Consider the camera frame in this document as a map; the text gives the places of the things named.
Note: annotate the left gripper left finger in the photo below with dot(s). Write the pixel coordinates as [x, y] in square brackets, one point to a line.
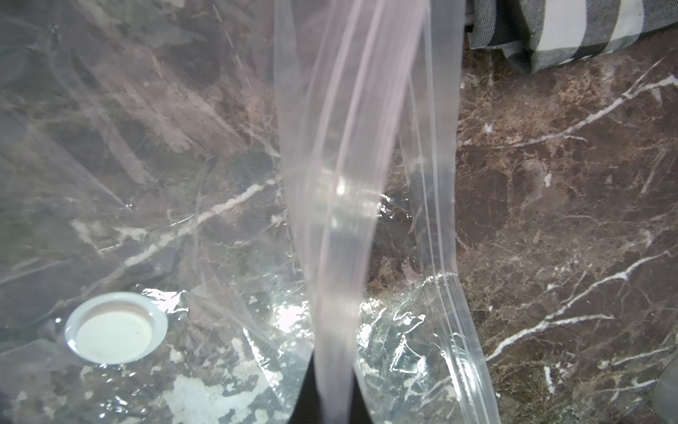
[308, 406]

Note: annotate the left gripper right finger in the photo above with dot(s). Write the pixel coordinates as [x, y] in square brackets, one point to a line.
[359, 413]

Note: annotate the clear plastic vacuum bag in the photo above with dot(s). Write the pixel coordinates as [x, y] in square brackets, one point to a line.
[278, 177]

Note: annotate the black white plaid shirt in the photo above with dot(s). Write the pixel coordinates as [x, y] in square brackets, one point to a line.
[537, 35]

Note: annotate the white bag valve cap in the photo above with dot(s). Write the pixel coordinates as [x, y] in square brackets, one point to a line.
[116, 328]

